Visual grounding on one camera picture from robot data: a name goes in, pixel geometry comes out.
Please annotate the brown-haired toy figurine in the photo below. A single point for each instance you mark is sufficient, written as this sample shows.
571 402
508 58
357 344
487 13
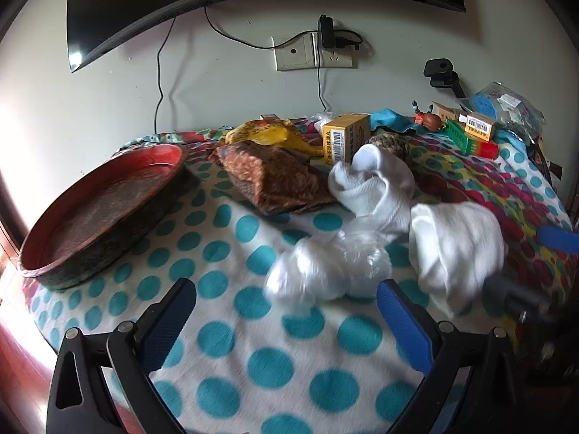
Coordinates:
429 120

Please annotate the beige round-hole wall plate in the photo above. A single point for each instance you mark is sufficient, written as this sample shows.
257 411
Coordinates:
293 53

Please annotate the black power adapter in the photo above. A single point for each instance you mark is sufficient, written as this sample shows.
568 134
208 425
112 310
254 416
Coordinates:
325 31

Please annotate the brown patterned packet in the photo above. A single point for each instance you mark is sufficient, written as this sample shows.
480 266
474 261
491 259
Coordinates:
276 176

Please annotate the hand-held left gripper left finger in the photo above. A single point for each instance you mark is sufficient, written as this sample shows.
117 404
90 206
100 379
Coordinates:
167 325

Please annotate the small brown box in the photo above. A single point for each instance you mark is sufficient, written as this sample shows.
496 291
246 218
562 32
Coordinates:
270 117

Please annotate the woven brown ball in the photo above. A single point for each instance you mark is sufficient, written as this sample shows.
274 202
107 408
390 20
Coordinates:
389 144

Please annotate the yellow snack bag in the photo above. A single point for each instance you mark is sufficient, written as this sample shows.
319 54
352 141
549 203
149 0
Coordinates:
267 135

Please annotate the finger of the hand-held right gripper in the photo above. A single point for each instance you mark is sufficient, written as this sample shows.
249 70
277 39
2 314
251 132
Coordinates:
561 239
515 296

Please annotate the large yellow medicine box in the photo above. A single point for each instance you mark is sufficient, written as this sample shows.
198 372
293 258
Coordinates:
343 140

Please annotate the crumpled white plastic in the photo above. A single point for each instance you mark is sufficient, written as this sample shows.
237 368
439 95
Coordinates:
325 118

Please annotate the small cardboard box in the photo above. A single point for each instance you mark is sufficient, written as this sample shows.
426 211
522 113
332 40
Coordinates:
445 110

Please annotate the white sock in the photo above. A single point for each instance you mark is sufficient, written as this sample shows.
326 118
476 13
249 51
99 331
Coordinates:
371 185
457 244

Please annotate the black monitor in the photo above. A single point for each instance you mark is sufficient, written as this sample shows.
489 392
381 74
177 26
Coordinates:
135 0

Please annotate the green and red medicine box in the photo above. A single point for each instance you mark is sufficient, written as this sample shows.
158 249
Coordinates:
466 142

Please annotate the teal cloth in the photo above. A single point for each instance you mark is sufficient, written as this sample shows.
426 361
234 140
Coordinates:
389 120

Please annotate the small yellow medicine box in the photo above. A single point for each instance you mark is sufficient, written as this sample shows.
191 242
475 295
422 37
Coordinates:
479 127

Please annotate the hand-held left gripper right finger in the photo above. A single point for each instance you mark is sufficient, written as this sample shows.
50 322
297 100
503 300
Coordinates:
405 325

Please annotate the clear plastic bag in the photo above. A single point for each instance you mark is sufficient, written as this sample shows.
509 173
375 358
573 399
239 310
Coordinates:
325 266

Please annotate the clear bag with blue contents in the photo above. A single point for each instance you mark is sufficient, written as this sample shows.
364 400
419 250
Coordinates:
497 104

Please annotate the beige wall power socket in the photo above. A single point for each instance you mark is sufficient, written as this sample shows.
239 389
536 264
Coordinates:
338 58

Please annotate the rolled white sock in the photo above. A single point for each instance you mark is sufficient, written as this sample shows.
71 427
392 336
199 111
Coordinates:
371 185

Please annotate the round red tray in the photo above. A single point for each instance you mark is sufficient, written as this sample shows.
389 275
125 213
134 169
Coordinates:
99 217

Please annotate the polka-dot blanket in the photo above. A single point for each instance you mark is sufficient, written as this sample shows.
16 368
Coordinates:
271 370

